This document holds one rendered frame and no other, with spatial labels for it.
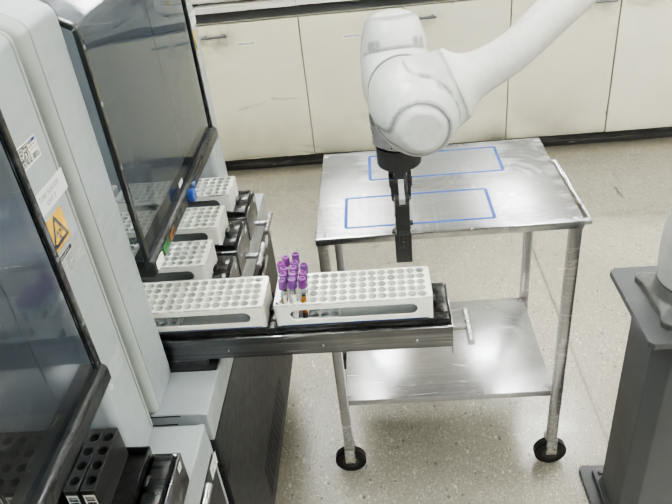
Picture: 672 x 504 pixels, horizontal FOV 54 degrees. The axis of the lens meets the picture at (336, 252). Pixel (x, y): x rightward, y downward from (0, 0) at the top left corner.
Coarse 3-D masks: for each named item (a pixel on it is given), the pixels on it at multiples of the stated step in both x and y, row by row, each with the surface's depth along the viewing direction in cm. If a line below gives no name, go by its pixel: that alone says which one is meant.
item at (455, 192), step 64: (320, 192) 169; (384, 192) 166; (448, 192) 163; (512, 192) 160; (576, 192) 164; (320, 256) 154; (576, 256) 152; (512, 320) 203; (384, 384) 186; (448, 384) 183; (512, 384) 181
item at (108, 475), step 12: (108, 432) 100; (108, 444) 98; (120, 444) 101; (96, 456) 96; (108, 456) 96; (120, 456) 100; (96, 468) 96; (108, 468) 96; (120, 468) 100; (84, 480) 93; (96, 480) 92; (108, 480) 96; (84, 492) 91; (96, 492) 92; (108, 492) 96
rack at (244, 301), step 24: (144, 288) 133; (168, 288) 132; (192, 288) 132; (216, 288) 131; (240, 288) 132; (264, 288) 129; (168, 312) 126; (192, 312) 126; (216, 312) 126; (240, 312) 125; (264, 312) 126
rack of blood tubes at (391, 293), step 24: (312, 288) 129; (336, 288) 127; (360, 288) 126; (384, 288) 126; (408, 288) 126; (288, 312) 125; (312, 312) 127; (336, 312) 127; (360, 312) 129; (384, 312) 128; (408, 312) 128; (432, 312) 124
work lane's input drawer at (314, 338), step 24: (432, 288) 132; (168, 336) 128; (192, 336) 128; (216, 336) 128; (240, 336) 127; (264, 336) 126; (288, 336) 126; (312, 336) 126; (336, 336) 126; (360, 336) 125; (384, 336) 125; (408, 336) 125; (432, 336) 125; (168, 360) 130
